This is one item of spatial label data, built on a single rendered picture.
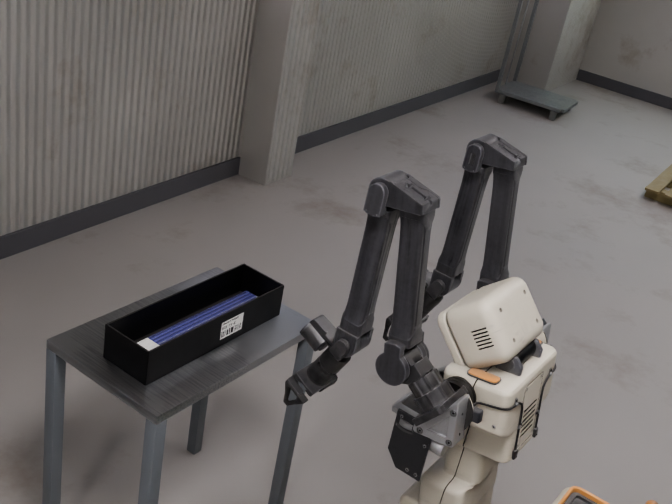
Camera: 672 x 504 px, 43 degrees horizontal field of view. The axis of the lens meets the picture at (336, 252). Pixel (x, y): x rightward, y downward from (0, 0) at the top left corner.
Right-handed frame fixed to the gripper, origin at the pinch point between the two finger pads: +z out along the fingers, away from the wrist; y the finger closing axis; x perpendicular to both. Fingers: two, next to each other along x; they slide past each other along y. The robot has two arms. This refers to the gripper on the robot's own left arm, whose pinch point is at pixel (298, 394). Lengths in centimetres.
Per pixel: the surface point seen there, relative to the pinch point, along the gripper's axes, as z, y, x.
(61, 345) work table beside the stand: 51, 13, -55
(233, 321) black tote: 31, -27, -33
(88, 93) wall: 130, -135, -206
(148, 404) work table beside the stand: 34.9, 11.8, -24.3
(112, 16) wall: 97, -148, -224
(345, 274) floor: 142, -218, -64
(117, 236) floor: 190, -145, -155
